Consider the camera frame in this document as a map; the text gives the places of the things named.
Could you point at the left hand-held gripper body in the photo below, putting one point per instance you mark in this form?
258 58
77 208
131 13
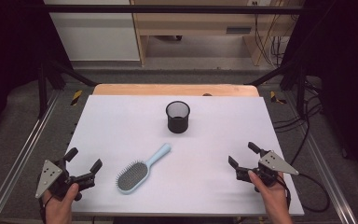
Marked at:
51 177

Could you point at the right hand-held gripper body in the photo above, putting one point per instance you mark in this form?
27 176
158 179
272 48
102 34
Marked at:
275 163

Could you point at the light blue hairbrush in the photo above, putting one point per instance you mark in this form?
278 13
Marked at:
132 177

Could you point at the black mesh cup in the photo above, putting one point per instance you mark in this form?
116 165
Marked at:
177 124

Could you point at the person's left hand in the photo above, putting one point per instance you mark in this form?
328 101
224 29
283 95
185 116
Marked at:
59 208

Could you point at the person's right hand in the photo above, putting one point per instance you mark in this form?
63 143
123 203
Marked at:
268 196

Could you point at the white board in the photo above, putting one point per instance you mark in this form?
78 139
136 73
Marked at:
214 140

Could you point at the wooden table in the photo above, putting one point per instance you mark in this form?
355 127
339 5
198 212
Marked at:
167 90

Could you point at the black curtain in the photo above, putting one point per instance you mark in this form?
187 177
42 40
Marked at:
9 56
345 77

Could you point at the white cabinet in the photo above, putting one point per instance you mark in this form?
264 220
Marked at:
96 34

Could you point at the light wooden desk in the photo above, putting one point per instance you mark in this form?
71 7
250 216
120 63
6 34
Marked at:
192 26

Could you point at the aluminium rail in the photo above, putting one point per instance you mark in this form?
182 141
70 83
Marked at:
21 155
329 180

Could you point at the black frame post with brace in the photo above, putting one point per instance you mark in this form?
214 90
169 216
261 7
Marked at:
42 90
300 90

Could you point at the black horizontal frame bar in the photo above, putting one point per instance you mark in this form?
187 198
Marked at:
167 9

